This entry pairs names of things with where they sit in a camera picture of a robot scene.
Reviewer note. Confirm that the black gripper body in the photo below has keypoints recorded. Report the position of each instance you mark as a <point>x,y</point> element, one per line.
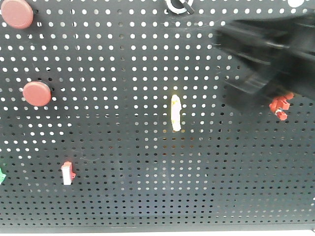
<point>280,54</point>

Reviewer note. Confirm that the red toggle switch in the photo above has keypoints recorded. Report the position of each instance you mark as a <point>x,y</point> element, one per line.
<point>280,104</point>

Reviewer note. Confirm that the lower red push button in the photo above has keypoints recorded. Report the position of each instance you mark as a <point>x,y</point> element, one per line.
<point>37,93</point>

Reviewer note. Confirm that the red push button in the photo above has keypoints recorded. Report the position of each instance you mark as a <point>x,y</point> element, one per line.
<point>17,13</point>
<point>37,93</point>

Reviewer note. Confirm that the upper red push button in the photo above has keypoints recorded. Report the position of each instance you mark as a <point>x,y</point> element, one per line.
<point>17,13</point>

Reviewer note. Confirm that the black perforated pegboard panel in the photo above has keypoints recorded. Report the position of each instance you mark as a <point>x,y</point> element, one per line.
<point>112,67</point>

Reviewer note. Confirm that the yellow toggle switch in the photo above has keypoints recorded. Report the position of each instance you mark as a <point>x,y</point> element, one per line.
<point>176,107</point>

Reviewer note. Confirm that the red white rocker switch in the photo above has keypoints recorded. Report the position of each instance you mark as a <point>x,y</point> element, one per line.
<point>67,173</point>

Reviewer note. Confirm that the middle white rocker switch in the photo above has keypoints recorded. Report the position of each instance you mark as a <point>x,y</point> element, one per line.
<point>2,176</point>

